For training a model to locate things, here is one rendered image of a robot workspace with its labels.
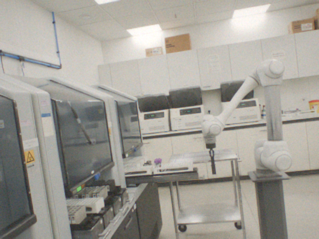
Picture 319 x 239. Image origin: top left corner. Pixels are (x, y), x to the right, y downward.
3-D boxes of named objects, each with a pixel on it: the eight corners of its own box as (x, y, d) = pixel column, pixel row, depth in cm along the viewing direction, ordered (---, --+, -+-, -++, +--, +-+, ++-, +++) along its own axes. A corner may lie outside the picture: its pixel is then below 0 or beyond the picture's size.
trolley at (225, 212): (174, 255, 237) (162, 164, 233) (178, 230, 282) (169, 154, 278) (252, 252, 226) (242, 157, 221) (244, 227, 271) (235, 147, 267)
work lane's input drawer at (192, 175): (110, 188, 209) (108, 177, 208) (115, 183, 222) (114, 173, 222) (205, 181, 196) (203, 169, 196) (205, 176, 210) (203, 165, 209)
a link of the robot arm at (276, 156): (282, 167, 194) (297, 174, 172) (260, 169, 194) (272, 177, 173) (275, 60, 190) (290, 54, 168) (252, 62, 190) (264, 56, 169)
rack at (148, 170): (114, 179, 210) (112, 171, 209) (118, 176, 220) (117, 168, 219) (151, 176, 205) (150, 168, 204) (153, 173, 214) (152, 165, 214)
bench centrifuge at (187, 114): (171, 131, 436) (166, 89, 432) (175, 128, 497) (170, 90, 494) (206, 127, 427) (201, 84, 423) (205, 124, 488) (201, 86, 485)
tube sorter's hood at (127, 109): (64, 164, 213) (52, 84, 210) (94, 150, 273) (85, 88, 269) (125, 158, 204) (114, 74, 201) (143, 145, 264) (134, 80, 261)
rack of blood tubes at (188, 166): (153, 176, 204) (152, 168, 204) (156, 172, 214) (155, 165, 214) (193, 172, 199) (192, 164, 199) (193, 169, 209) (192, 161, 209)
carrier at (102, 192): (104, 195, 164) (103, 186, 164) (107, 195, 164) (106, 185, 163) (97, 202, 153) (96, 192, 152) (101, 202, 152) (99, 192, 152)
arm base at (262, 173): (275, 169, 216) (274, 162, 216) (283, 176, 195) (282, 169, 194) (251, 171, 219) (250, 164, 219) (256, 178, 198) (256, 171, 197)
